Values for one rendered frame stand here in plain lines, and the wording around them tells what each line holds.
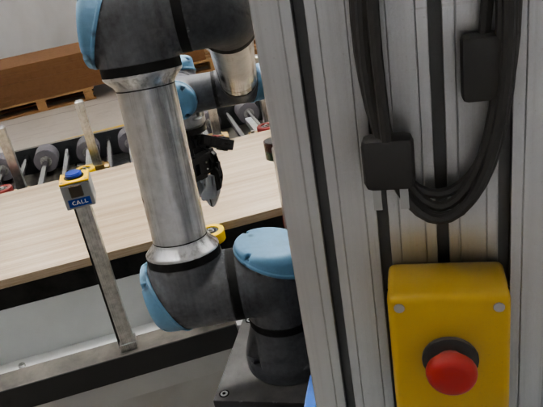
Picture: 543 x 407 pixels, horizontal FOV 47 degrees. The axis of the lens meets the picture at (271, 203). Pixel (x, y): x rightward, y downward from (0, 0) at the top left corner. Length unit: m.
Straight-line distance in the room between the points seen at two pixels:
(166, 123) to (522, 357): 0.56
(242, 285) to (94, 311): 1.08
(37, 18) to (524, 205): 8.29
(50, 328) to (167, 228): 1.12
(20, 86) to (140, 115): 6.55
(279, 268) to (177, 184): 0.19
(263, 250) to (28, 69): 6.56
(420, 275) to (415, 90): 0.14
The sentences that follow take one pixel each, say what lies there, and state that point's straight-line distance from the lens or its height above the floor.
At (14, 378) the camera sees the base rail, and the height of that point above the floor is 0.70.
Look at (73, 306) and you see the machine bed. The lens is 1.96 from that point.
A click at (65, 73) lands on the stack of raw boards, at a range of 7.40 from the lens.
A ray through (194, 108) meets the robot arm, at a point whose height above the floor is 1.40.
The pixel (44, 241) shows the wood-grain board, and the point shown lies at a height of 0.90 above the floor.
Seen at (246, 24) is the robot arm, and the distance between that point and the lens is 0.92.
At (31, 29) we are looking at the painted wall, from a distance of 8.65.
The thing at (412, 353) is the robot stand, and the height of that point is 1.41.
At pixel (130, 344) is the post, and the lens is 1.77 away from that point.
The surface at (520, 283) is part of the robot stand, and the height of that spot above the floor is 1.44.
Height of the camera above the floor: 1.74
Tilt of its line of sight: 26 degrees down
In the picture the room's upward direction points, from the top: 10 degrees counter-clockwise
